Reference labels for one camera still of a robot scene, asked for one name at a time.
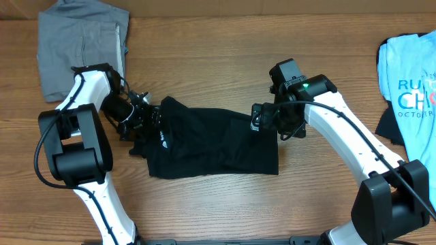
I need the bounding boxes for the brown cardboard backboard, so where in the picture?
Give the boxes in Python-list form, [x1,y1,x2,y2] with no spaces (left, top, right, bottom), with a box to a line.
[0,0,436,20]

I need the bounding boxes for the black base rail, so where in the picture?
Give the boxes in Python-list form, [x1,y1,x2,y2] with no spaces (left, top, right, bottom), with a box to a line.
[140,235,323,245]

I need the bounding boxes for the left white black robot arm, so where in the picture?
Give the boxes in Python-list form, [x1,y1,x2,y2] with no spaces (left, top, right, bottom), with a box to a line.
[33,63,159,244]

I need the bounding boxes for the folded grey trousers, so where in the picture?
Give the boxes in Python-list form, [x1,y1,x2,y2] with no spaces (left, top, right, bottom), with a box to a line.
[37,0,129,102]

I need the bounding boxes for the light blue printed t-shirt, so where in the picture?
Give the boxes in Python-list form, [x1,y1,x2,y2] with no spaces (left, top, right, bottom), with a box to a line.
[377,31,435,205]

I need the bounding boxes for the black polo shirt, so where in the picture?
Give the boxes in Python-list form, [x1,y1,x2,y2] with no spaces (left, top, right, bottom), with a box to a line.
[129,97,279,179]

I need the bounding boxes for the black garment under t-shirt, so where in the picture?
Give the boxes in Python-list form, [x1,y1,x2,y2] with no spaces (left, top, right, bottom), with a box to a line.
[375,33,429,146]

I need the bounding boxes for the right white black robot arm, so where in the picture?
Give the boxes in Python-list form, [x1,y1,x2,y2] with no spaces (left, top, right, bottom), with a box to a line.
[251,59,435,245]

